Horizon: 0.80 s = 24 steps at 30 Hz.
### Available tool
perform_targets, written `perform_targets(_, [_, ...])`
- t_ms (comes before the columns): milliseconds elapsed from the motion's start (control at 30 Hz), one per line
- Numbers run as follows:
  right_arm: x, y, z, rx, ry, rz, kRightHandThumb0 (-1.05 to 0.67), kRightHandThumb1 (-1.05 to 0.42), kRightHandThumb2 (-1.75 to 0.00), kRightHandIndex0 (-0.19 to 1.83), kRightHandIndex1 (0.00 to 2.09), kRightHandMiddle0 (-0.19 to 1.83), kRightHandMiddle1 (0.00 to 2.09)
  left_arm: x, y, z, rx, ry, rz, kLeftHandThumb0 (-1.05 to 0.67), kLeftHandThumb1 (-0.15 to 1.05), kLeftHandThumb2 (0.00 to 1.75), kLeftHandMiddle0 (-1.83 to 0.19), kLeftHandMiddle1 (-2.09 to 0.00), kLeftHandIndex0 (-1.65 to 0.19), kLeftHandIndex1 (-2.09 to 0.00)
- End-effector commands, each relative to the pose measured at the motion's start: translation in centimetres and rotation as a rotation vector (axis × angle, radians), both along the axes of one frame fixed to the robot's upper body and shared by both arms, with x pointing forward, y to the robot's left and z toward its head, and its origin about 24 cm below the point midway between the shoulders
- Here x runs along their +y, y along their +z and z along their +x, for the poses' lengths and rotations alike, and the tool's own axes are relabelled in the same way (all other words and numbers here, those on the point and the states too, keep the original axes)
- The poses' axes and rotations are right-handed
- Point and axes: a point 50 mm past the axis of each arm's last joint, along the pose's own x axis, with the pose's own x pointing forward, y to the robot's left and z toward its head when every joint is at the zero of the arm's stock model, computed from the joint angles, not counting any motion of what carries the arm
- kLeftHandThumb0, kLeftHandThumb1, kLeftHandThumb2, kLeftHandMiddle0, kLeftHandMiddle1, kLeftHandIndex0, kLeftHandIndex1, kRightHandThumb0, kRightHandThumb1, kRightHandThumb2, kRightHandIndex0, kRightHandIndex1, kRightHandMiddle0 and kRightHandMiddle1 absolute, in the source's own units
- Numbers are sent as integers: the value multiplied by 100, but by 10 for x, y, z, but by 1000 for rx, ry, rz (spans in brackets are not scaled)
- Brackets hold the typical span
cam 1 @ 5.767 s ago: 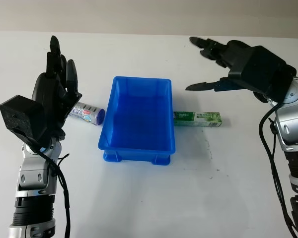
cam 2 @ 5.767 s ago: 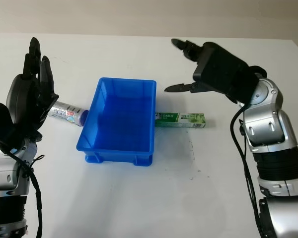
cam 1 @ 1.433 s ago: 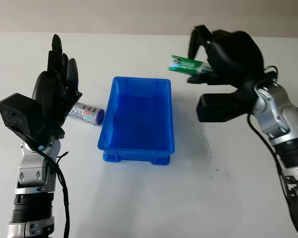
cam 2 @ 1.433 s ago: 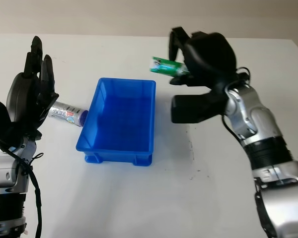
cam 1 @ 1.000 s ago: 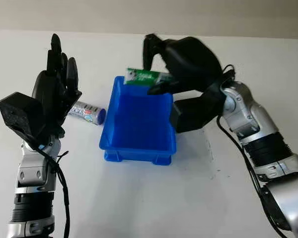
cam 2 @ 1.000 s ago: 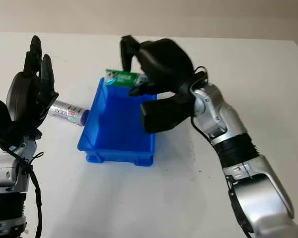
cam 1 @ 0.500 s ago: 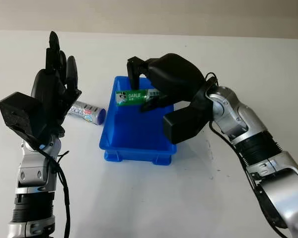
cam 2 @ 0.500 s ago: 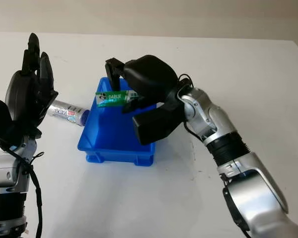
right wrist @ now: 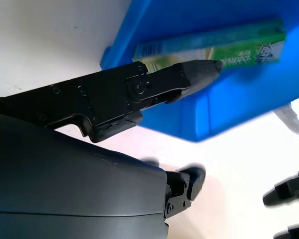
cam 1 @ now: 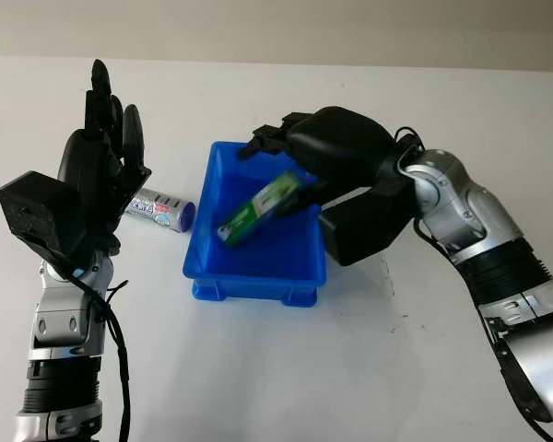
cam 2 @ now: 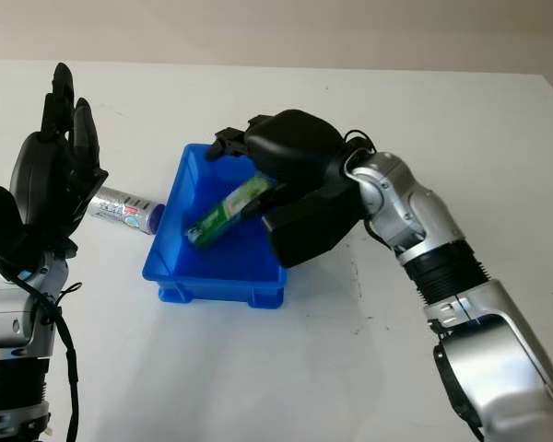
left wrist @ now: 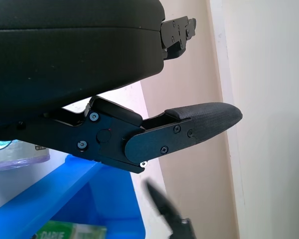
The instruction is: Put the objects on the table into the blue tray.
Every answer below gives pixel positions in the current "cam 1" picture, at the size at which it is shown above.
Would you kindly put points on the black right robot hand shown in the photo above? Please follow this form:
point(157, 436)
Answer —
point(341, 147)

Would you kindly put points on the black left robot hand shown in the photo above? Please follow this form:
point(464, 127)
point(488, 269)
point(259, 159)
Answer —
point(97, 166)

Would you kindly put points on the purple garbage bag roll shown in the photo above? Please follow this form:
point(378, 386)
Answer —
point(166, 209)

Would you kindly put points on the green toothpaste box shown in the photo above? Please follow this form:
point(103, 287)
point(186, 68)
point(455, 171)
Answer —
point(253, 212)

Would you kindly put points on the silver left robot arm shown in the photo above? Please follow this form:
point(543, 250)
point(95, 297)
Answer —
point(60, 322)

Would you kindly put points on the blue plastic tray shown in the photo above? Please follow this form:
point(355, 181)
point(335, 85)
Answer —
point(267, 258)

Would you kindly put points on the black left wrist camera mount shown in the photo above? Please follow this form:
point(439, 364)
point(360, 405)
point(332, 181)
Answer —
point(41, 207)

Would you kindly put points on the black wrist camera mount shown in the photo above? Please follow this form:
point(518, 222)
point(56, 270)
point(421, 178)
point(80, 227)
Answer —
point(364, 225)
point(41, 207)

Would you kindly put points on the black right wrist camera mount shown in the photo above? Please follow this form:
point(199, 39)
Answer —
point(364, 225)

